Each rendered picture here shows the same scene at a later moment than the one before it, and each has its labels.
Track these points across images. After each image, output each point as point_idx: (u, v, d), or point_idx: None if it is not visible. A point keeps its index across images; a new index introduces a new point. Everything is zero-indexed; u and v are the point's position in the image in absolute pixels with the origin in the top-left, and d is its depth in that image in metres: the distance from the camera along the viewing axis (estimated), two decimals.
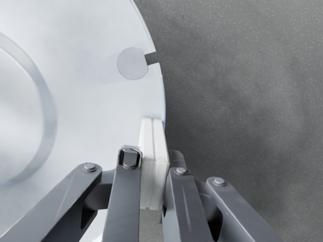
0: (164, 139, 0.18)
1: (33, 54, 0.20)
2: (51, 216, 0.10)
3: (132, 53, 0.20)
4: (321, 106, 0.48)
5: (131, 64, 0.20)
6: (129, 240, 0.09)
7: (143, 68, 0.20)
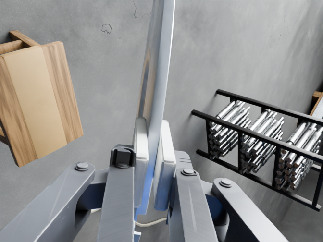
0: (170, 140, 0.18)
1: None
2: (44, 216, 0.10)
3: None
4: None
5: None
6: (124, 239, 0.09)
7: None
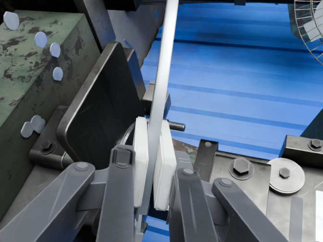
0: (170, 140, 0.18)
1: None
2: (44, 216, 0.10)
3: None
4: None
5: None
6: (124, 239, 0.09)
7: None
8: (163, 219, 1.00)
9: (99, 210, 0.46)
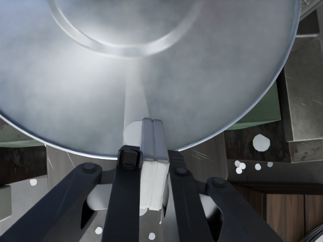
0: (164, 139, 0.18)
1: None
2: (51, 216, 0.10)
3: None
4: None
5: None
6: (129, 240, 0.09)
7: None
8: None
9: None
